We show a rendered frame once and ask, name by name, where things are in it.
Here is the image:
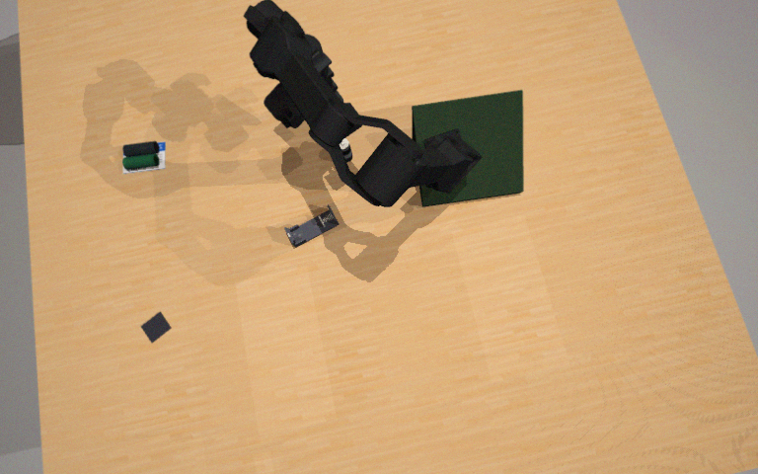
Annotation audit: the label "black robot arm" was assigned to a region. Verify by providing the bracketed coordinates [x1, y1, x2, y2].
[244, 0, 482, 207]

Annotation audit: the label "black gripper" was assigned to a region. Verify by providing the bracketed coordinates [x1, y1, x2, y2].
[323, 66, 362, 137]

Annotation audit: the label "black and grey battery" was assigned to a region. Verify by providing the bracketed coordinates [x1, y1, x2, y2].
[340, 138, 352, 162]

